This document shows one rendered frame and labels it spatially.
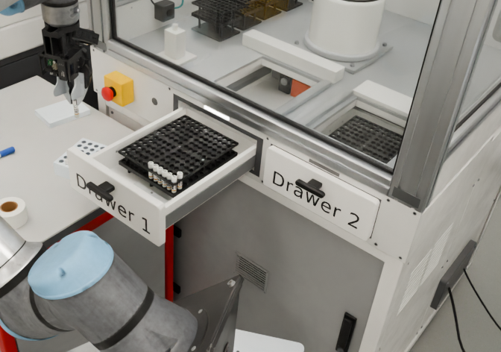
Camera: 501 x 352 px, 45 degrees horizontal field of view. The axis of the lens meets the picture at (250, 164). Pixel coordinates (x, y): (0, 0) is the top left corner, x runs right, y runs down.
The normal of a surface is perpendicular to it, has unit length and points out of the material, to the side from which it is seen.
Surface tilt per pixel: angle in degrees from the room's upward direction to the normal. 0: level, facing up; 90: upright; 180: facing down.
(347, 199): 90
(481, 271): 0
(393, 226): 90
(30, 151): 0
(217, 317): 45
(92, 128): 0
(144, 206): 90
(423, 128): 90
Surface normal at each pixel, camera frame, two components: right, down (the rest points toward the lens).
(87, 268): 0.54, -0.19
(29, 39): 0.78, 0.42
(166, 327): 0.47, -0.53
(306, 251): -0.62, 0.43
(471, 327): 0.09, -0.80
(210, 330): -0.62, -0.73
